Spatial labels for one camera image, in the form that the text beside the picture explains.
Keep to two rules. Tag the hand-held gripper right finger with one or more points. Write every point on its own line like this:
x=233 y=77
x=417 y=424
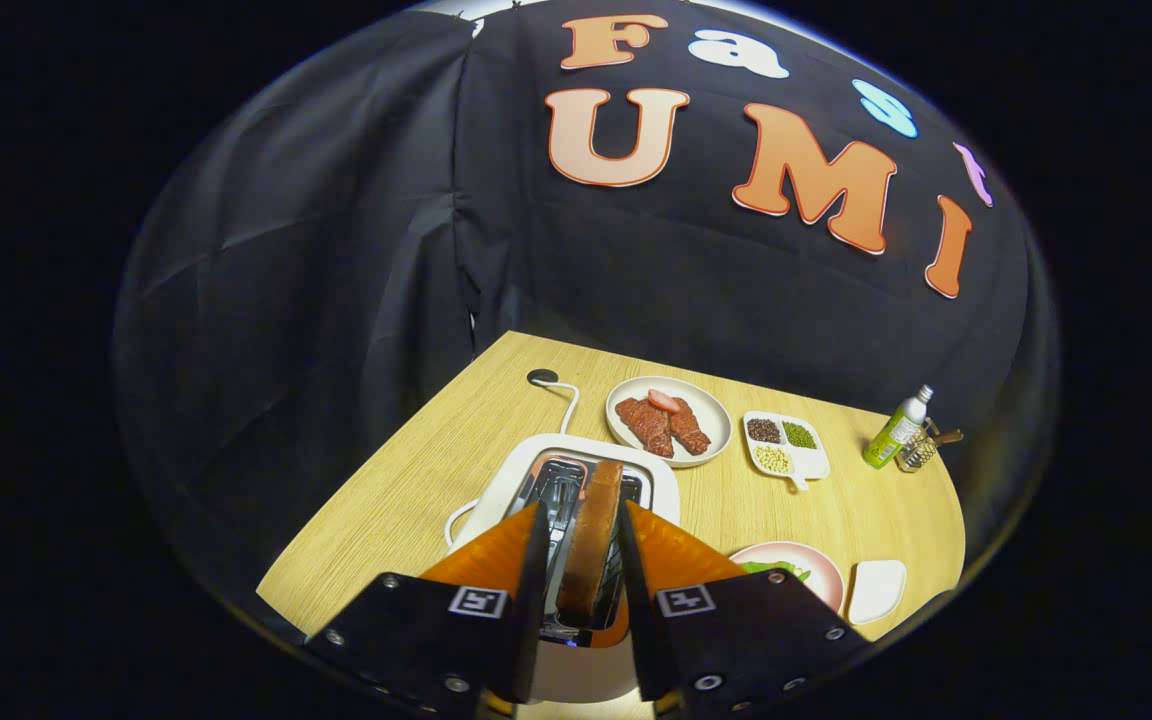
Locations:
x=636 y=610

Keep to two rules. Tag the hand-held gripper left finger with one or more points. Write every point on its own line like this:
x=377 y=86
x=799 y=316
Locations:
x=531 y=600

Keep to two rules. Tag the toasted bread slice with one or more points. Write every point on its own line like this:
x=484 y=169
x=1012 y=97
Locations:
x=591 y=540

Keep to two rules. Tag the green lettuce leaf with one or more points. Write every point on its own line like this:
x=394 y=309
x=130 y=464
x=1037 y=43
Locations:
x=786 y=570

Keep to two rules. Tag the white toaster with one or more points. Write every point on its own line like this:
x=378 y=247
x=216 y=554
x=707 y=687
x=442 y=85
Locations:
x=581 y=675

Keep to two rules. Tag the brown meat piece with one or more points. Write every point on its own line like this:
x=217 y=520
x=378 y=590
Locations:
x=688 y=430
x=644 y=425

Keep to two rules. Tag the pink round plate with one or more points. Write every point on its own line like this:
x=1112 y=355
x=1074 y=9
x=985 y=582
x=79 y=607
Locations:
x=821 y=570

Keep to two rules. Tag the pile of yellow beans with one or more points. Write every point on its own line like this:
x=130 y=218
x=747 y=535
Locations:
x=774 y=459

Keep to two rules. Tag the beige round plate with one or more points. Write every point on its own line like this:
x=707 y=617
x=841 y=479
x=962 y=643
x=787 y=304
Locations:
x=711 y=415

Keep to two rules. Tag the red sausage slice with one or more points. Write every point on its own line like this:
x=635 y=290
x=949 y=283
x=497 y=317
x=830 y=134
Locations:
x=664 y=401

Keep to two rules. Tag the pile of dark beans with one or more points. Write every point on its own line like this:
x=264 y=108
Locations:
x=764 y=430

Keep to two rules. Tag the white divided dish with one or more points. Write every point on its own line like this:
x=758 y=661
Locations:
x=814 y=462

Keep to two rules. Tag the pile of green beans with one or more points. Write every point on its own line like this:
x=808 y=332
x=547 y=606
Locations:
x=799 y=435

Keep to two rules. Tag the small white square plate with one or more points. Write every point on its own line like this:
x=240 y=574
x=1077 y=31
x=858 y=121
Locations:
x=878 y=590

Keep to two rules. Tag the silver green drink bottle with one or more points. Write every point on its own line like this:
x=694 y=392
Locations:
x=894 y=432

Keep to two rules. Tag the black backdrop cloth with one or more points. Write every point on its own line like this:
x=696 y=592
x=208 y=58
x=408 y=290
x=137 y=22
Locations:
x=336 y=250

